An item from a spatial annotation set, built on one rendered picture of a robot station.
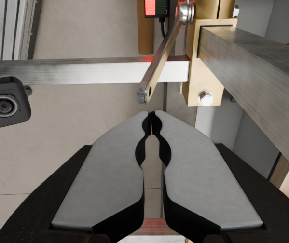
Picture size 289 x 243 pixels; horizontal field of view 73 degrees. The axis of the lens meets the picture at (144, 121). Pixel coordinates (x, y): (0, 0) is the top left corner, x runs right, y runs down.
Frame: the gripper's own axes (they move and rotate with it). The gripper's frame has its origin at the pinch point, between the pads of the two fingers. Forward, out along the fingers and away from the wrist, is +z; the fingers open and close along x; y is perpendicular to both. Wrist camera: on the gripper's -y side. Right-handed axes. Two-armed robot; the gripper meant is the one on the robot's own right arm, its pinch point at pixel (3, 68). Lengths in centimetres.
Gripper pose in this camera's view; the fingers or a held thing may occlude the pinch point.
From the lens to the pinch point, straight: 38.9
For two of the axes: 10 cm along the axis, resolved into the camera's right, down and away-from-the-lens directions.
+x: 0.3, 8.4, 5.3
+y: -10.0, 0.3, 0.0
